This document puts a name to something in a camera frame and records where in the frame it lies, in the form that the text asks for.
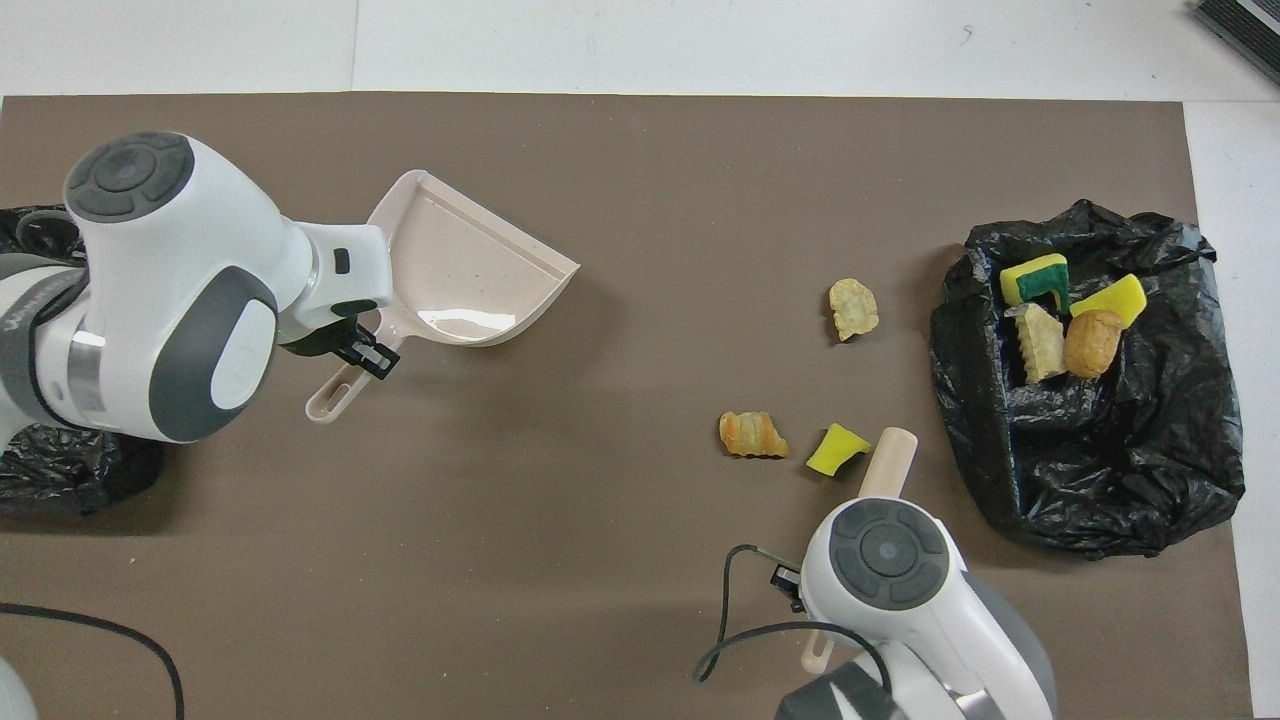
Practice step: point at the striped pale bread piece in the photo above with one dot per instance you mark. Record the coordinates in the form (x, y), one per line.
(1038, 345)

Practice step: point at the brown table mat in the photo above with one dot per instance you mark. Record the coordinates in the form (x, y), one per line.
(600, 620)

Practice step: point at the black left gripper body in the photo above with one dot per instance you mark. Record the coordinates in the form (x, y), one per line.
(325, 340)

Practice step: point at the beige hand brush black bristles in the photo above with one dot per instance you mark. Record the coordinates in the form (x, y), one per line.
(888, 465)

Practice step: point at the striped orange bread piece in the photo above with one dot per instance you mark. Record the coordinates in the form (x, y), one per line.
(752, 435)

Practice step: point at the black ribbed device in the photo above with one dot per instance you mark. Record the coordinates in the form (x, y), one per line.
(1245, 30)

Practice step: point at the brown bread roll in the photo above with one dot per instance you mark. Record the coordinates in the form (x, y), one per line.
(1093, 343)

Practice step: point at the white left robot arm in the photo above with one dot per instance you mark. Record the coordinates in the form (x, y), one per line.
(180, 260)

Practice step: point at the black trash bag bin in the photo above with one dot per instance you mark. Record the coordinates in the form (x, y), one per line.
(1100, 480)

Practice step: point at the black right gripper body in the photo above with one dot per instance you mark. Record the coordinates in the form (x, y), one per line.
(787, 585)

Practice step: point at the pale yellow bread piece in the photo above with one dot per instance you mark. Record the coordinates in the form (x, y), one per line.
(853, 310)

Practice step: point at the small yellow sponge piece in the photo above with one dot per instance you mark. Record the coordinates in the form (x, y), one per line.
(835, 450)

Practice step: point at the black trash bag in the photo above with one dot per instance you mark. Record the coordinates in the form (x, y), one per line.
(60, 470)

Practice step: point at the beige plastic dustpan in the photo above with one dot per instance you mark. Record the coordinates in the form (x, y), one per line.
(460, 270)

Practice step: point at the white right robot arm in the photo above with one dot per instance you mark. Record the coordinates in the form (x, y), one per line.
(890, 550)

